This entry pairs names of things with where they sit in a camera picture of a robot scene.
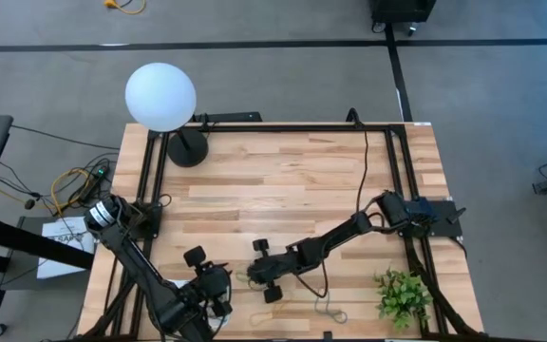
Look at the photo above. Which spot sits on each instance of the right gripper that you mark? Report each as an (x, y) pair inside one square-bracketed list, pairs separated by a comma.
[(273, 270)]

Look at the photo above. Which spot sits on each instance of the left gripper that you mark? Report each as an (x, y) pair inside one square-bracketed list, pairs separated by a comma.
[(212, 287)]

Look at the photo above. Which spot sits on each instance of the green rubber band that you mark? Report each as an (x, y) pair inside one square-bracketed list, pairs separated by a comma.
[(238, 276)]

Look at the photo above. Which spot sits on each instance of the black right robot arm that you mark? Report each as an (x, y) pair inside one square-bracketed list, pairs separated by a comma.
[(335, 235)]

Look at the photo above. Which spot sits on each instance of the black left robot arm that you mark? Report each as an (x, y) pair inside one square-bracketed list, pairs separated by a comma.
[(136, 266)]

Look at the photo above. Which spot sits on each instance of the white plastic bin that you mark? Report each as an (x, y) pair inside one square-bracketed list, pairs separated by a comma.
[(220, 322)]

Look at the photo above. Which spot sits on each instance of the tan rubber band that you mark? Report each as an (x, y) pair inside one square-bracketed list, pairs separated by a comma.
[(252, 319)]

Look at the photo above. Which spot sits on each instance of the grey rubber band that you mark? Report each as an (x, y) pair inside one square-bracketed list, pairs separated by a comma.
[(337, 313)]

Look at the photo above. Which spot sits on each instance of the green artificial plant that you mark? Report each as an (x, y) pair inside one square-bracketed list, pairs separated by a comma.
[(401, 297)]

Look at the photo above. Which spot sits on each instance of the white printed paper sheet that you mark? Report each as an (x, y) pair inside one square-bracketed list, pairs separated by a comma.
[(60, 266)]

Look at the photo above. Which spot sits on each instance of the black power strip green light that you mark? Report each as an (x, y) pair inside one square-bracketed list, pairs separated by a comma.
[(95, 178)]

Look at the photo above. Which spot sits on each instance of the white globe table lamp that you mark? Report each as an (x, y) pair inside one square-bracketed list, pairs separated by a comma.
[(159, 95)]

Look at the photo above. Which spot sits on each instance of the black wheeled cart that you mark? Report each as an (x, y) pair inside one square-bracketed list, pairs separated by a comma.
[(401, 9)]

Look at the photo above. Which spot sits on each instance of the black aluminium table frame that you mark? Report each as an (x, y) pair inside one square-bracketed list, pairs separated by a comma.
[(302, 128)]

